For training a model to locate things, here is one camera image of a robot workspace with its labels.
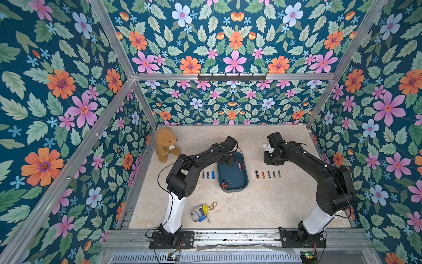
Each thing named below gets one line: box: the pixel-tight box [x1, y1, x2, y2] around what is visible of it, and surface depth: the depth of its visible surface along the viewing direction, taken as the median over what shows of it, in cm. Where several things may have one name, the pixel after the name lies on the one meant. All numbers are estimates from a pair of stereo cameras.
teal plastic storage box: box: [217, 151, 249, 193], surface depth 93 cm
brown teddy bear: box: [154, 126, 181, 164], surface depth 92 cm
